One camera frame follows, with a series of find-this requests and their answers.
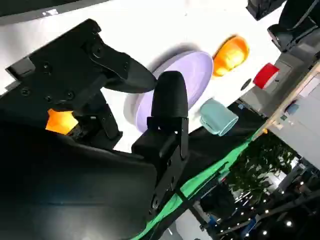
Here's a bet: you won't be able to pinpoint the black cloth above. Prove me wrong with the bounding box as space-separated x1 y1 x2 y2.
179 101 267 193

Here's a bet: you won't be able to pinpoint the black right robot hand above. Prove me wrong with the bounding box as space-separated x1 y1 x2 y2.
0 18 190 240

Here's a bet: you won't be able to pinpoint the green potted plants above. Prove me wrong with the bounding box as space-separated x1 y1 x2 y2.
224 136 301 201

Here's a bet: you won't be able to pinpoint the pale green mug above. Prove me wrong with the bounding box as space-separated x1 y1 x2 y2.
199 98 240 138

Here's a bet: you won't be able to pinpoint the green cloth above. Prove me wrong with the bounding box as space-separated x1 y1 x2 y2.
133 128 270 240

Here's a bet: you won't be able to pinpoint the lilac plate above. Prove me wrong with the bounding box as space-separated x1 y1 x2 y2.
123 51 215 133

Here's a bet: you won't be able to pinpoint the black table cable grommet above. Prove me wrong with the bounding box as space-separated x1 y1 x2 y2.
240 78 253 91

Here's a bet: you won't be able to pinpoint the pale wooden desk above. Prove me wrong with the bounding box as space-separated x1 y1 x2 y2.
257 62 320 161

